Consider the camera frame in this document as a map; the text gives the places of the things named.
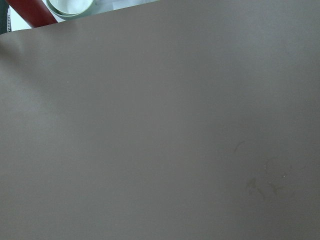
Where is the red cylinder container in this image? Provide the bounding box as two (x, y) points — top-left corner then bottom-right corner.
(6, 0), (58, 28)

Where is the white green bowl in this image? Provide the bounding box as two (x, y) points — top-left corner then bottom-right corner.
(46, 0), (96, 21)

